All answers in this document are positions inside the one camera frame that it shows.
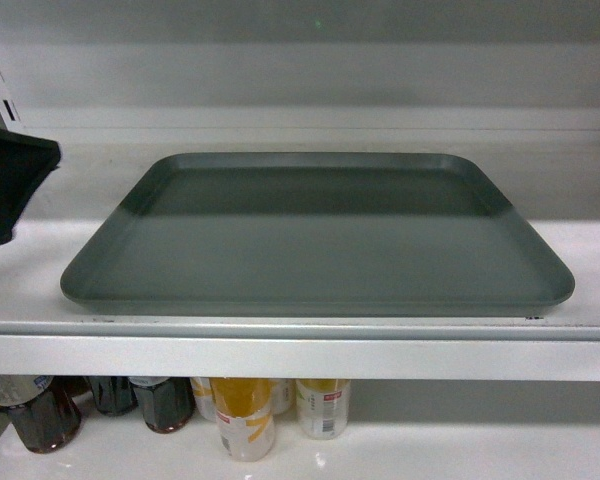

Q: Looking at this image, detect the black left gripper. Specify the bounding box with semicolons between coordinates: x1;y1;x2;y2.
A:
0;129;61;245

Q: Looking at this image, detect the grey rectangular serving tray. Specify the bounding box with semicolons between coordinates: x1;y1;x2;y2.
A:
60;152;575;317

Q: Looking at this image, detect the white top store shelf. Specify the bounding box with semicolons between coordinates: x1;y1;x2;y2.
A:
0;144;600;383

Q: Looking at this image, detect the dark tea bottle middle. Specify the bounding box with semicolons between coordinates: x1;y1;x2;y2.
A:
86;376;137;416

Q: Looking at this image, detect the dark tea bottle front left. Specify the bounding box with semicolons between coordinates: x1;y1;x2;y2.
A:
0;375;81;454

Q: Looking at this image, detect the dark oolong tea bottle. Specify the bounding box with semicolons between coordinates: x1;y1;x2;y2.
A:
129;376;195;434

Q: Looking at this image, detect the yellow juice bottle back left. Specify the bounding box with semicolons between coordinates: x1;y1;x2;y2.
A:
190;377;216;422

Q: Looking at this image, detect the yellow juice bottle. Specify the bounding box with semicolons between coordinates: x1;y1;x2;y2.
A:
295;379;351;440
190;377;216;422
210;377;275;462

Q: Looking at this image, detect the yellow juice bottle front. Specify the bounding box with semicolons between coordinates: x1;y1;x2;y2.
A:
210;377;275;462

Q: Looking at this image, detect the yellow juice bottle right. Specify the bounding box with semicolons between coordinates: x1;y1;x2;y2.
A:
295;379;351;440

